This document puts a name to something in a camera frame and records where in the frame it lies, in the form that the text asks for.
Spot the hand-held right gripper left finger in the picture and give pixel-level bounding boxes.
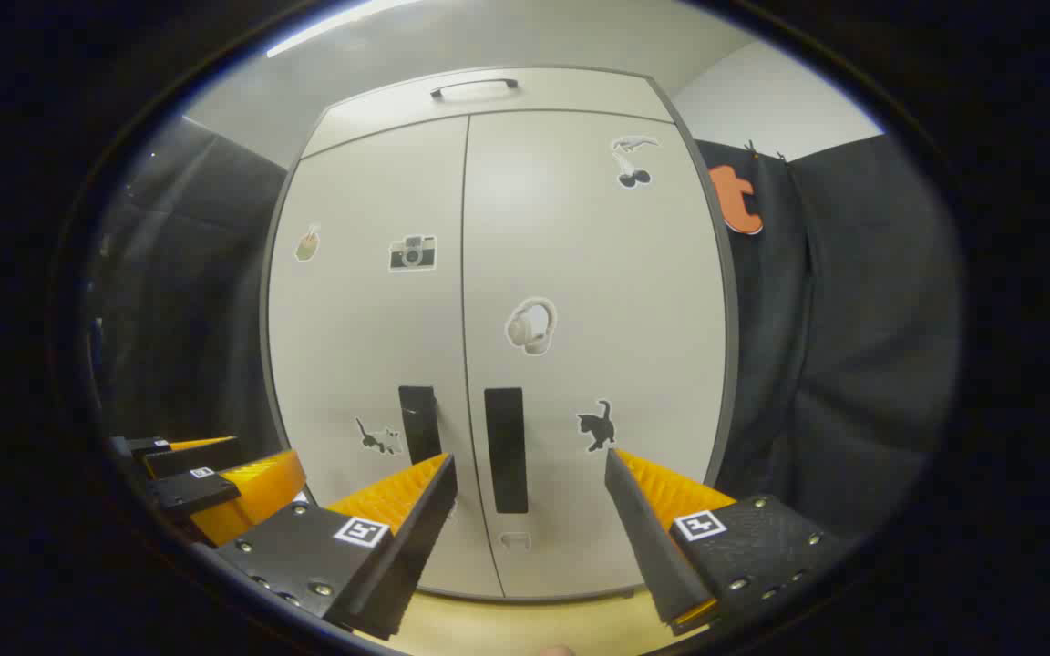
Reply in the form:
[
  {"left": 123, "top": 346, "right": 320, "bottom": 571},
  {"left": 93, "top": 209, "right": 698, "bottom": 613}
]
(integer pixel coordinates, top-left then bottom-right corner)
[{"left": 215, "top": 453, "right": 458, "bottom": 641}]

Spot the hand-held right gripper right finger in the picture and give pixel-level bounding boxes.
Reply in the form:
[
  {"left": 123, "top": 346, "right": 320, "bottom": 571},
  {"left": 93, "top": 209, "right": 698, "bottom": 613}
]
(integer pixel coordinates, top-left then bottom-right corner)
[{"left": 604, "top": 446, "right": 840, "bottom": 636}]

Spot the white double-door shoe cabinet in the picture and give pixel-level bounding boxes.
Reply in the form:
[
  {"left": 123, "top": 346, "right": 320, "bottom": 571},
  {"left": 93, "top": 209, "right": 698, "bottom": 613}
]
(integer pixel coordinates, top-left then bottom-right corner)
[{"left": 261, "top": 66, "right": 740, "bottom": 602}]

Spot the white cabinet drawer front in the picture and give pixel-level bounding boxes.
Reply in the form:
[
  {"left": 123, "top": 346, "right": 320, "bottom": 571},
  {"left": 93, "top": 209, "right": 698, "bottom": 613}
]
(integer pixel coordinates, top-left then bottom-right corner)
[{"left": 302, "top": 68, "right": 676, "bottom": 158}]

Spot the metal drawer handle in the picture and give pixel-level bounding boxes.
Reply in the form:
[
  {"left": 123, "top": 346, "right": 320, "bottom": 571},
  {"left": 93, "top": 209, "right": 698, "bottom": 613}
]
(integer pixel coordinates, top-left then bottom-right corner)
[{"left": 430, "top": 78, "right": 520, "bottom": 99}]

